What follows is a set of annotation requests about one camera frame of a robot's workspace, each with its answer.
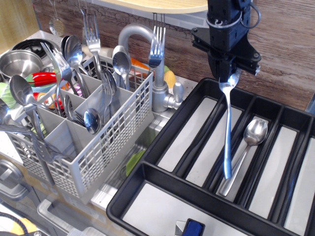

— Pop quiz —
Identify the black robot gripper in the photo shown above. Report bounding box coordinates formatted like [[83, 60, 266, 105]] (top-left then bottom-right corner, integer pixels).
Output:
[[191, 14, 261, 82]]

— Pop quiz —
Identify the big steel spoon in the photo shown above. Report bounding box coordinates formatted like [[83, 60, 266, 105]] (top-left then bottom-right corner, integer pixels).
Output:
[[219, 68, 241, 179]]

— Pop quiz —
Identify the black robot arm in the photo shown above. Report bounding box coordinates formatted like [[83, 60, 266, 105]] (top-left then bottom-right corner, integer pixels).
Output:
[[191, 0, 261, 82]]

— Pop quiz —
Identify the steel spoon in tray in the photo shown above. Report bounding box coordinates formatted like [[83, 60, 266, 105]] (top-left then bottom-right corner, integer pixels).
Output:
[[219, 118, 268, 197]]

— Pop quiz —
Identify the steel spoon back compartment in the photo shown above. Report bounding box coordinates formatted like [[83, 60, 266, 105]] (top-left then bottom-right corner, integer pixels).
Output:
[[112, 45, 131, 90]]

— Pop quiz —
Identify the black cutlery tray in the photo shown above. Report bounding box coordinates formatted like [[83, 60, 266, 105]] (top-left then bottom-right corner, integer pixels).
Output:
[[106, 78, 315, 236]]

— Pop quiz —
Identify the small spoon front compartment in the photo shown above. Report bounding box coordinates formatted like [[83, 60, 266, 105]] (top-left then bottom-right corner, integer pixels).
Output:
[[84, 108, 101, 135]]

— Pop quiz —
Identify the large steel spoon upright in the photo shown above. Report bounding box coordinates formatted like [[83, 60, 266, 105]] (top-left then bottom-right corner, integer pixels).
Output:
[[64, 35, 89, 98]]

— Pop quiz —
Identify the grey plastic cutlery basket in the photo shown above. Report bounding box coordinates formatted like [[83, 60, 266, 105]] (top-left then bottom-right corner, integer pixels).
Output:
[[8, 65, 154, 204]]

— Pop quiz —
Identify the steel spoon left side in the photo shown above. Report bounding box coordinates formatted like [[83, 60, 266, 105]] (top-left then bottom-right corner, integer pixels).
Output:
[[9, 75, 48, 110]]

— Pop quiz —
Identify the yellow toy corn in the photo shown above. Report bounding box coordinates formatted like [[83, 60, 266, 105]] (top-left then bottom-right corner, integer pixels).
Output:
[[164, 65, 176, 89]]

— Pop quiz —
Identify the steel fork by faucet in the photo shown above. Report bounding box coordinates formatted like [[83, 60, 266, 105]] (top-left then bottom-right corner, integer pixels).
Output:
[[148, 13, 166, 71]]

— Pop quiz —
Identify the silver faucet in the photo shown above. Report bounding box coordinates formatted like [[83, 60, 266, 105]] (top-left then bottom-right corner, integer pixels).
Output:
[[119, 24, 184, 112]]

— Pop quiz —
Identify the light wooden shelf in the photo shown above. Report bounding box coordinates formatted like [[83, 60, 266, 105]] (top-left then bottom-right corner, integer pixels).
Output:
[[102, 0, 208, 14]]

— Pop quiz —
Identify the green sponge in sink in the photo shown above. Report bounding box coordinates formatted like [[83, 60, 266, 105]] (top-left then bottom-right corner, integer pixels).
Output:
[[126, 150, 145, 176]]

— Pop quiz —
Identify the tall steel fork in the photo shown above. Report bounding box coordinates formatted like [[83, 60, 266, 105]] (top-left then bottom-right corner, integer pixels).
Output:
[[83, 14, 102, 80]]

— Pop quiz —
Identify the steel fork middle left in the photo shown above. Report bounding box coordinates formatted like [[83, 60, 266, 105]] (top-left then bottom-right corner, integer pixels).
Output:
[[41, 43, 76, 99]]

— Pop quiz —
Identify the hanging slotted ladle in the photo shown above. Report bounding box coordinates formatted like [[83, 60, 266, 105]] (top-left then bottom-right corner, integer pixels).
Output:
[[49, 0, 64, 37]]

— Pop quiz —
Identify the red toy pepper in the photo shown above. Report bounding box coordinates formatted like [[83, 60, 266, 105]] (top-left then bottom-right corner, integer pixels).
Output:
[[26, 72, 57, 87]]

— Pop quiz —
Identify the black stove burner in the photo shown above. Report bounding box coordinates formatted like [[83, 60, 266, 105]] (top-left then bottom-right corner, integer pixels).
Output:
[[12, 39, 56, 59]]

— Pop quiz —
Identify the fork lying front left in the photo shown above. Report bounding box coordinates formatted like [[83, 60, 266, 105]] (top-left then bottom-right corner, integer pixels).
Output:
[[0, 125, 72, 163]]

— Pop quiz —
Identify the steel pot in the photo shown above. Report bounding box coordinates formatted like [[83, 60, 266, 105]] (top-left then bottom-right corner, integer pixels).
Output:
[[0, 50, 43, 80]]

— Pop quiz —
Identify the green toy cabbage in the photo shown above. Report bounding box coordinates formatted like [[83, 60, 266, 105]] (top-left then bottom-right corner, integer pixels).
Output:
[[0, 82, 16, 108]]

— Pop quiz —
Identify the blue handled tool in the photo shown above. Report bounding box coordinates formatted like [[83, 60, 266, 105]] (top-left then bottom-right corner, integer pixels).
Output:
[[175, 218, 205, 236]]

